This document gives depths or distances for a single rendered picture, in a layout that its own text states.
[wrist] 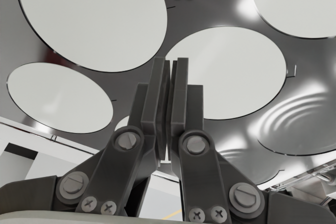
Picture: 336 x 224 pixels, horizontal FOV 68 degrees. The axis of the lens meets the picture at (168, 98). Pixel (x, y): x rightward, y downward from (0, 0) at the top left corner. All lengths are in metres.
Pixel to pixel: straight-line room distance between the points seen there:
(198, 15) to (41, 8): 0.11
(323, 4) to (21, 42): 0.21
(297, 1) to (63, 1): 0.15
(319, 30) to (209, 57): 0.07
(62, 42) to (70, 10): 0.03
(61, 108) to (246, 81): 0.18
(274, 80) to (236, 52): 0.04
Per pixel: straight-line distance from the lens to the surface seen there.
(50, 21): 0.20
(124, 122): 0.26
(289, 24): 0.19
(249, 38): 0.19
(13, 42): 0.23
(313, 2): 0.18
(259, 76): 0.21
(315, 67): 0.22
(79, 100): 0.25
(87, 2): 0.18
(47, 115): 0.29
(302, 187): 0.44
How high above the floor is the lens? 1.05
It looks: 43 degrees down
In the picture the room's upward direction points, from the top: 173 degrees counter-clockwise
